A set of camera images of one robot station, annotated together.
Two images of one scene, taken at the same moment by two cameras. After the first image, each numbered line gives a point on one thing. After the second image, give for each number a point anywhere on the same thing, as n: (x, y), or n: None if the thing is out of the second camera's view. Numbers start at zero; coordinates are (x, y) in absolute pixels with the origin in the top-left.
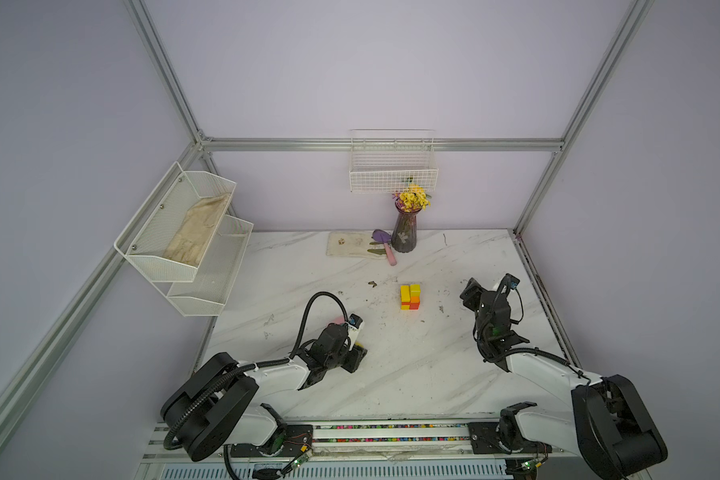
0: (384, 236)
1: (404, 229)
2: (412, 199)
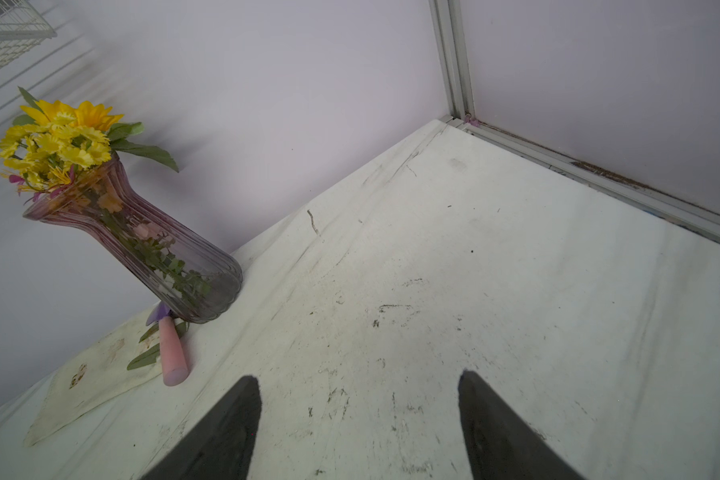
0: (175, 368)
1: (194, 279)
2: (52, 140)
